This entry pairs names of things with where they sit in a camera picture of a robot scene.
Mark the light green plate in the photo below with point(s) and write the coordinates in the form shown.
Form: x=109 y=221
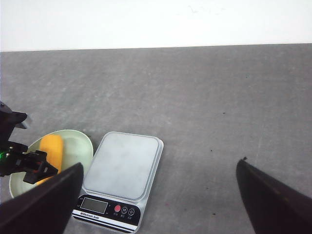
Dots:
x=77 y=148

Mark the yellow corn cob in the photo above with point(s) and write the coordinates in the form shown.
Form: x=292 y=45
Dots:
x=53 y=146

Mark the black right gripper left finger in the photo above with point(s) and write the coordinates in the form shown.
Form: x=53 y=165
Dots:
x=45 y=209

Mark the silver digital kitchen scale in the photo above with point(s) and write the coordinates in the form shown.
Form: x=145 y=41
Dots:
x=118 y=183

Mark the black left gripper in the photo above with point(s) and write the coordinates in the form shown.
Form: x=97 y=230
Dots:
x=35 y=164

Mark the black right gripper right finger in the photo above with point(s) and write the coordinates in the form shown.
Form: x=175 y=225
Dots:
x=272 y=206

